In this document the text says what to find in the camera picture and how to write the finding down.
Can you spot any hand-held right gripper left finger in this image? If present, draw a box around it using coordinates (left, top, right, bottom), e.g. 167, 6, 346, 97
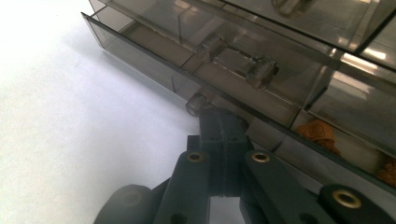
152, 109, 225, 224

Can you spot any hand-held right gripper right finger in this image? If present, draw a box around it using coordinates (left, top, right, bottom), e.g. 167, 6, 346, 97
222, 109, 337, 224

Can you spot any smoky clear plastic drawer cabinet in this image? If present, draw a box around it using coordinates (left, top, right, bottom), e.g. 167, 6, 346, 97
88, 0, 396, 162

